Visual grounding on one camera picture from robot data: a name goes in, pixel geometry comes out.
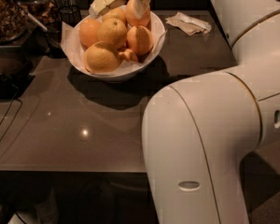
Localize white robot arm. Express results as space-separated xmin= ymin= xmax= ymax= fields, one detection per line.
xmin=142 ymin=0 xmax=280 ymax=224

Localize serving spoon with white handle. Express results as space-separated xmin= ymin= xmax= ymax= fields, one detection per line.
xmin=11 ymin=0 xmax=49 ymax=32

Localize orange at right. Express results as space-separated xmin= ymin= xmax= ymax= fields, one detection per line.
xmin=127 ymin=25 xmax=154 ymax=56

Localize orange at left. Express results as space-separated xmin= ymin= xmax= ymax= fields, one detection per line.
xmin=79 ymin=19 xmax=101 ymax=48

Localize black wire holder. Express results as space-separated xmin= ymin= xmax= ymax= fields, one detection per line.
xmin=45 ymin=5 xmax=81 ymax=59

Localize glass jar of nuts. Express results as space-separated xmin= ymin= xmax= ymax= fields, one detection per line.
xmin=0 ymin=0 xmax=26 ymax=44

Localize white ceramic bowl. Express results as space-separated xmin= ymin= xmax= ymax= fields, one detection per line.
xmin=64 ymin=5 xmax=166 ymax=84

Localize small orange at bottom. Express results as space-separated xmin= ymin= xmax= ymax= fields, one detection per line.
xmin=119 ymin=49 xmax=138 ymax=62

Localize paper sachets on table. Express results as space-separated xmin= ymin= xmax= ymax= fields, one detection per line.
xmin=165 ymin=12 xmax=212 ymax=35

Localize black cable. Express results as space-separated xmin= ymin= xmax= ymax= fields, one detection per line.
xmin=0 ymin=77 xmax=24 ymax=224

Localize large yellow front orange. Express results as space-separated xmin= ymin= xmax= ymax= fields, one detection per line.
xmin=84 ymin=41 xmax=121 ymax=74

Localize white paper bowl liner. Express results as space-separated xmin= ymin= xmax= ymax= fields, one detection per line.
xmin=60 ymin=10 xmax=168 ymax=77

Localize orange at top back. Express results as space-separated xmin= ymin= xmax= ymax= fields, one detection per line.
xmin=125 ymin=0 xmax=150 ymax=26

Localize black appliance at left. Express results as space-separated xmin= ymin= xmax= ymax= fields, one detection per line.
xmin=0 ymin=46 xmax=34 ymax=100

